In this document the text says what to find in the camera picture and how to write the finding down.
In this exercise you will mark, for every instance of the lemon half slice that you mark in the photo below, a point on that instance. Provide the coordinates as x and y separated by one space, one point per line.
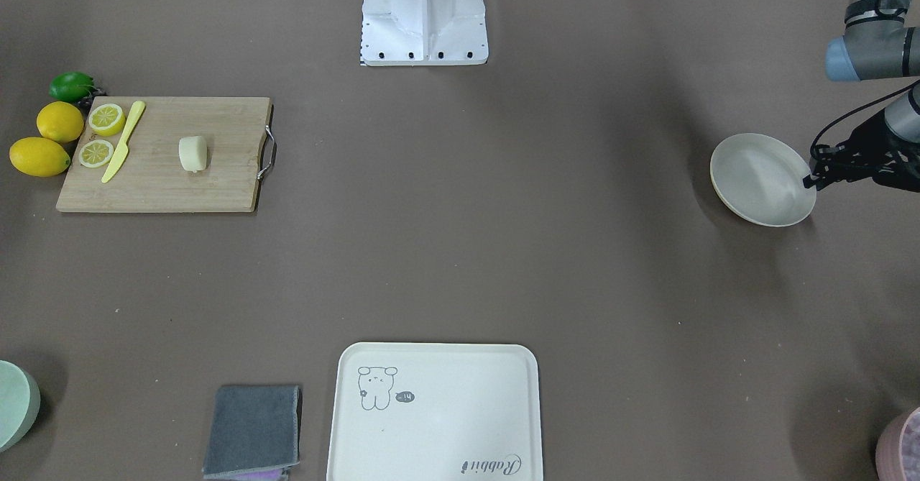
95 153
106 120

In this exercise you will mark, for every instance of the pale white bun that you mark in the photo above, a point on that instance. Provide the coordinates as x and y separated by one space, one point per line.
193 152

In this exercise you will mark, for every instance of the grey folded cloth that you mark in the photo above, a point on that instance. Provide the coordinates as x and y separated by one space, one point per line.
254 432

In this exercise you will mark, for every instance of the wooden cutting board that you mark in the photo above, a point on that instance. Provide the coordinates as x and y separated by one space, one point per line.
152 179

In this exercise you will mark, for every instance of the cream rectangular tray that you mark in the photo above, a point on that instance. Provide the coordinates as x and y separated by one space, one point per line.
430 411

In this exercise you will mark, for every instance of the green lime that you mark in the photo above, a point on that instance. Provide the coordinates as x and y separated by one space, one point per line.
71 87

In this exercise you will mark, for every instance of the yellow plastic knife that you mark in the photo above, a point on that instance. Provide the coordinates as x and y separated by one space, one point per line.
121 150

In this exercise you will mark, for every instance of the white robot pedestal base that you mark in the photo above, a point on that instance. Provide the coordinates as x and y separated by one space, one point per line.
423 33

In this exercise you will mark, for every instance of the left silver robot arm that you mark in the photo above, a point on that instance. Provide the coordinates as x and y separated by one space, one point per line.
876 44

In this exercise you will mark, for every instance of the whole yellow lemon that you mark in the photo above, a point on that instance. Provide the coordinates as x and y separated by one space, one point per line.
60 121
39 157

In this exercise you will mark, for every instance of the mint green bowl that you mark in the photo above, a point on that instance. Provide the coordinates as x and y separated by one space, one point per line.
20 402

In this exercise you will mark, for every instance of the beige round plate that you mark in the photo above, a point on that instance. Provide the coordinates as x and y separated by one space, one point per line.
761 180

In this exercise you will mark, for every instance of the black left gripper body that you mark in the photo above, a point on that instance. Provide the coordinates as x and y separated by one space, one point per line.
870 141

